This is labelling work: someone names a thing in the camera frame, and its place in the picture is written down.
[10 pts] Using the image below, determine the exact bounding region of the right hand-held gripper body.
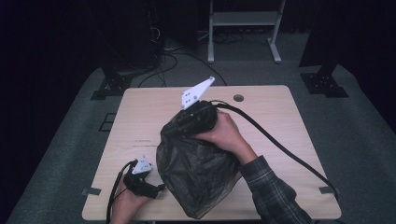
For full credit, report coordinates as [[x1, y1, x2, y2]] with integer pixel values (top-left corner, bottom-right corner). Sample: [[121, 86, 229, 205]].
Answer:
[[176, 76, 219, 136]]

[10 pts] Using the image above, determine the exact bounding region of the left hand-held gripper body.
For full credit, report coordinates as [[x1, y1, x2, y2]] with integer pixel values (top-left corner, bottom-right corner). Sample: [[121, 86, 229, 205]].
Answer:
[[122, 155, 159, 200]]

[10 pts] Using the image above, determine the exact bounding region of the black plastic garbage bag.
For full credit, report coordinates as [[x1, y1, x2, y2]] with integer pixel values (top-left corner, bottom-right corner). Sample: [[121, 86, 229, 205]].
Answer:
[[155, 101, 243, 220]]

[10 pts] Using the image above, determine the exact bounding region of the left hand-held gripper cable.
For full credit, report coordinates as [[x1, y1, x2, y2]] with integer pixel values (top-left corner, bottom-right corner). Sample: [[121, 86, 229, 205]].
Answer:
[[106, 159, 138, 224]]

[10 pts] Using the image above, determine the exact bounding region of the grey tape strip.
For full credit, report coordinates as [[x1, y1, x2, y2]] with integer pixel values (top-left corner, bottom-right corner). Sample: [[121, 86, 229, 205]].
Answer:
[[318, 186, 340, 195], [81, 187, 103, 197]]

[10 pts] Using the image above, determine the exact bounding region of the black floor tape outline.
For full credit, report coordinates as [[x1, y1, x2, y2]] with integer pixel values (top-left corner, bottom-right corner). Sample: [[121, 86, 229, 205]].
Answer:
[[98, 112, 117, 133]]

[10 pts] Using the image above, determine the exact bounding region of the dark equipment rack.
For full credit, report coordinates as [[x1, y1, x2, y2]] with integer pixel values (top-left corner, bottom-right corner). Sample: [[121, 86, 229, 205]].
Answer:
[[99, 0, 163, 71]]

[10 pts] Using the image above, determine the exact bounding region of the person's left hand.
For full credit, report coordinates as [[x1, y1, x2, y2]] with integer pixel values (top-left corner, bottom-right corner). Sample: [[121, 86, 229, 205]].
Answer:
[[109, 182, 151, 224]]

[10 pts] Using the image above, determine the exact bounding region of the person's right hand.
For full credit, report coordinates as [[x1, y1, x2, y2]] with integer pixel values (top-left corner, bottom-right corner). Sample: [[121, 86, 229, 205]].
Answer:
[[193, 111, 259, 166]]

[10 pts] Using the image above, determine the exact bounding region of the black stand base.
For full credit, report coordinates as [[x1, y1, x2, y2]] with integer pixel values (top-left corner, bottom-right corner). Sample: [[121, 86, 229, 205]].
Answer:
[[90, 66, 134, 101], [299, 62, 349, 99]]

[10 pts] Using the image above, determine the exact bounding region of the long black floor cable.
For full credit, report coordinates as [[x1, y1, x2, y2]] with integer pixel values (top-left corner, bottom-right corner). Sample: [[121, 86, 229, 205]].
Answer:
[[137, 51, 228, 88]]

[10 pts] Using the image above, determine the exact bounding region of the white metal stand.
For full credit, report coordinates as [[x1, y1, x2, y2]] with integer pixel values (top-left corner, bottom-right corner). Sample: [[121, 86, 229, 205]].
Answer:
[[207, 0, 287, 64]]

